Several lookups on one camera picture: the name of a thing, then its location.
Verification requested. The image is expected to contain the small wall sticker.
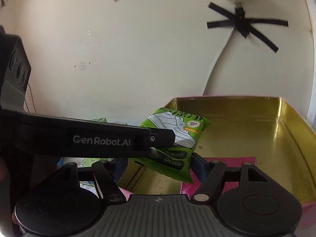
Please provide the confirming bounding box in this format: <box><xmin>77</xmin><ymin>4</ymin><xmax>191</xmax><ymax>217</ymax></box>
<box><xmin>79</xmin><ymin>63</ymin><xmax>86</xmax><ymax>70</ymax></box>

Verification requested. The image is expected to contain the blue striped bed sheet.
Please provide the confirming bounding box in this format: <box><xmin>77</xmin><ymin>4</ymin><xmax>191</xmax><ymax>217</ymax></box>
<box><xmin>55</xmin><ymin>121</ymin><xmax>144</xmax><ymax>193</ymax></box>

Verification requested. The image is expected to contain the black tape cross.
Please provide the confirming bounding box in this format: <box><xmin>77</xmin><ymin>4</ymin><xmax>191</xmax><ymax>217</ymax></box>
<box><xmin>206</xmin><ymin>2</ymin><xmax>289</xmax><ymax>53</ymax></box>

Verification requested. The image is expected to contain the pink gold-lined tin box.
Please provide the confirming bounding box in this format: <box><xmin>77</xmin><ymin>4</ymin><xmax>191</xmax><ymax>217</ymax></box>
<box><xmin>116</xmin><ymin>95</ymin><xmax>316</xmax><ymax>230</ymax></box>

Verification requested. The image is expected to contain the green shoe wipes packet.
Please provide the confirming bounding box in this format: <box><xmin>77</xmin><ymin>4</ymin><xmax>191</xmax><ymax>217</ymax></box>
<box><xmin>130</xmin><ymin>107</ymin><xmax>212</xmax><ymax>184</ymax></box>

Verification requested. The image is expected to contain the green cardboard box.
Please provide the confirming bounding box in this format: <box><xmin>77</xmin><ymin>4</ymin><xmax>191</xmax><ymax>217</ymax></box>
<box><xmin>91</xmin><ymin>118</ymin><xmax>107</xmax><ymax>123</ymax></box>

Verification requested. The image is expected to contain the white wall cable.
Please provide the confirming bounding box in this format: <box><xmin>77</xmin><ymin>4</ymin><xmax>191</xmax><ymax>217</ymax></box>
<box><xmin>202</xmin><ymin>27</ymin><xmax>238</xmax><ymax>96</ymax></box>

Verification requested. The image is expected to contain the red thin wire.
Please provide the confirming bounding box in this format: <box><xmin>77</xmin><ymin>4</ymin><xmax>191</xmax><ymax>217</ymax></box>
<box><xmin>24</xmin><ymin>82</ymin><xmax>38</xmax><ymax>114</ymax></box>

